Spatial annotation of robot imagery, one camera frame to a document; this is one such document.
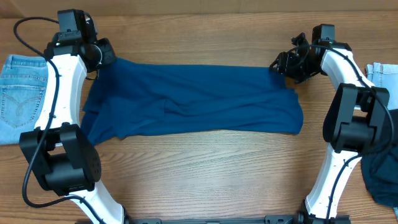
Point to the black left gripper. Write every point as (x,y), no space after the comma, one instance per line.
(106,51)

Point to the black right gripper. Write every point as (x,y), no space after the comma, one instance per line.
(282,64)

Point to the blue polo shirt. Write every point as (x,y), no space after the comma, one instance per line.
(131,99)

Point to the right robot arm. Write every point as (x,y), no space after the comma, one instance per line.
(358,123)

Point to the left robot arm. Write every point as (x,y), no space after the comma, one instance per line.
(63,164)

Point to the folded light blue jeans left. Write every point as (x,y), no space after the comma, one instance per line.
(23,87)

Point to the light blue jeans right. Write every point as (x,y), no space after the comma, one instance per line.
(384,76)

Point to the dark navy garment pile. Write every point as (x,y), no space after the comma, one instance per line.
(380,172)

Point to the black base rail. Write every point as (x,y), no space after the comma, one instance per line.
(211,221)

